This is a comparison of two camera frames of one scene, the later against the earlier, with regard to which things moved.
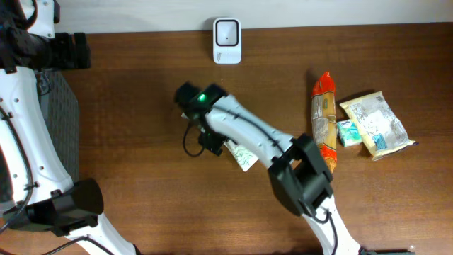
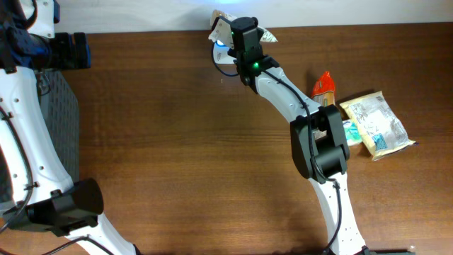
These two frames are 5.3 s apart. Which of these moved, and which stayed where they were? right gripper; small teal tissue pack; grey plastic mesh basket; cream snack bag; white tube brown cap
Moved: white tube brown cap; right gripper
Stayed: small teal tissue pack; cream snack bag; grey plastic mesh basket
